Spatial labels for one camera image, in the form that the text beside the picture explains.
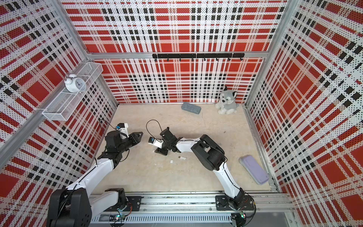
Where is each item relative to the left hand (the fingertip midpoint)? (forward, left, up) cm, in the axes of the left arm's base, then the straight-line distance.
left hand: (143, 133), depth 86 cm
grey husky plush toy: (+27, -57, -3) cm, 63 cm away
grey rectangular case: (+32, -29, -12) cm, 45 cm away
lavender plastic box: (-18, -68, -13) cm, 71 cm away
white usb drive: (-10, -23, -14) cm, 29 cm away
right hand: (-2, -8, -14) cm, 16 cm away
